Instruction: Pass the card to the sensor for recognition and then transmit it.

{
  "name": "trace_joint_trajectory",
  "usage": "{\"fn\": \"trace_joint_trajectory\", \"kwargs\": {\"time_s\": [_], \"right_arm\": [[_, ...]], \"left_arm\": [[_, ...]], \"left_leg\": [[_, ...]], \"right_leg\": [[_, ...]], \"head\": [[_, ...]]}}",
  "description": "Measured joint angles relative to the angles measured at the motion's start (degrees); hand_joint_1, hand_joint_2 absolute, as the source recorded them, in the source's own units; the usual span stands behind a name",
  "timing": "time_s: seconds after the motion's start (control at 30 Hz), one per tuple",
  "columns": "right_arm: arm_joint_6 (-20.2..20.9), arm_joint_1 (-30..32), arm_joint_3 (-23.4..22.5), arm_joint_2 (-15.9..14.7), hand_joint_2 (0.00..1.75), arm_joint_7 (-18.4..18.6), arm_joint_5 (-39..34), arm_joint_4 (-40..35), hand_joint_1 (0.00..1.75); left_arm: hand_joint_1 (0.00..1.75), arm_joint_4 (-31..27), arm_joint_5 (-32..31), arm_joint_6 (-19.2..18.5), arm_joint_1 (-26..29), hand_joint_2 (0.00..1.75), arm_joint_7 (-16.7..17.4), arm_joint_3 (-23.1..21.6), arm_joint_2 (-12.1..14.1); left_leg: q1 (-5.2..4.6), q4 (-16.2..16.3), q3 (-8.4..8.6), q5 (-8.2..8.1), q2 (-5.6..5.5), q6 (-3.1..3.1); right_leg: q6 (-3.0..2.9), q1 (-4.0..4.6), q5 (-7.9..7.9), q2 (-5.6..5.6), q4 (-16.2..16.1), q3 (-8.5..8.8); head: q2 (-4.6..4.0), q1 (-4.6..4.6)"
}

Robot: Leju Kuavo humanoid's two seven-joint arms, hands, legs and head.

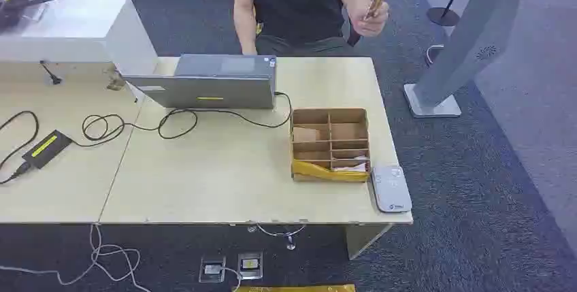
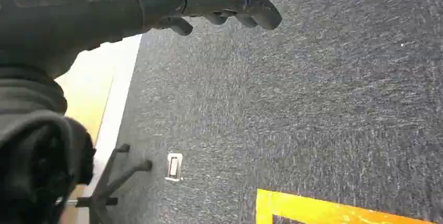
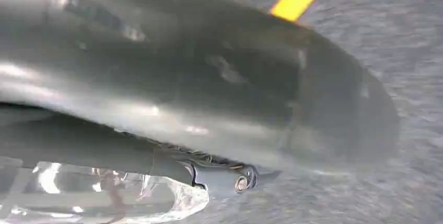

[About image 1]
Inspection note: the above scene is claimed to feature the person's left hand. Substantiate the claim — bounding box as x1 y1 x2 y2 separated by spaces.
349 0 390 38

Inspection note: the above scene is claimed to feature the person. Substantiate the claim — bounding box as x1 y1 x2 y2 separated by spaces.
233 0 391 57

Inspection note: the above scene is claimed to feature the grey kiosk stand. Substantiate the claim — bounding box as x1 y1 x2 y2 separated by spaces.
403 0 549 119

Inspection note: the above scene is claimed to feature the wooden compartment card box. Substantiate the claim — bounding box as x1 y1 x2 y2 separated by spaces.
289 108 372 184

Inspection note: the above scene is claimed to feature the white card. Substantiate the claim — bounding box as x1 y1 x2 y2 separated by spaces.
333 156 369 174

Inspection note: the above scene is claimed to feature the yellow envelope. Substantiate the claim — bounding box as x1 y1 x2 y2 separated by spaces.
292 159 371 184

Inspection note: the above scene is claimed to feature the grey card reader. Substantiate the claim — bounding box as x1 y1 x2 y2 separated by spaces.
369 165 413 214

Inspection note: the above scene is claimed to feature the grey laptop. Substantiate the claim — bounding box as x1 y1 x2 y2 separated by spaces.
122 53 278 110

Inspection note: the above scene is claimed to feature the pale desk leg panel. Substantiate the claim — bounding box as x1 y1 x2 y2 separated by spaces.
344 223 395 261

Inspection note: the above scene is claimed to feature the silver floor socket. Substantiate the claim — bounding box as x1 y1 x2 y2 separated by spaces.
237 252 265 281
199 256 227 284

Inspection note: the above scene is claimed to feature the yellow bag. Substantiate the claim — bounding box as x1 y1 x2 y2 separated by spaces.
233 284 357 292

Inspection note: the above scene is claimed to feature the white box cabinet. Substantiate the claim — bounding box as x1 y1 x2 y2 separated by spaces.
0 0 159 77

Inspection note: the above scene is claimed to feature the black power adapter yellow label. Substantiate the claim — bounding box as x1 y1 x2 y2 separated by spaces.
21 129 74 170

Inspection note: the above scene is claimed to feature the grey cable loop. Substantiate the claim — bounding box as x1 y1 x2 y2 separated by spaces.
425 44 446 67

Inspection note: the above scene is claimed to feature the black laptop power cable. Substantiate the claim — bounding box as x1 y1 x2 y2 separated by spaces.
71 92 293 149

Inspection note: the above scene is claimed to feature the metal cable hook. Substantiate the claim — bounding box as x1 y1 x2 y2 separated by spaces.
246 224 308 252

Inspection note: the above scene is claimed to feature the short white socket cable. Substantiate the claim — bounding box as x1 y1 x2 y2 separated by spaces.
220 265 244 292

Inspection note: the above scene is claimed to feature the black mains cable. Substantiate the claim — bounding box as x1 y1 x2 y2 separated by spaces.
0 110 41 186

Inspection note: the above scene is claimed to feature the white floor cable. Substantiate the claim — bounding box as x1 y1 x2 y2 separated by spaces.
0 224 153 292

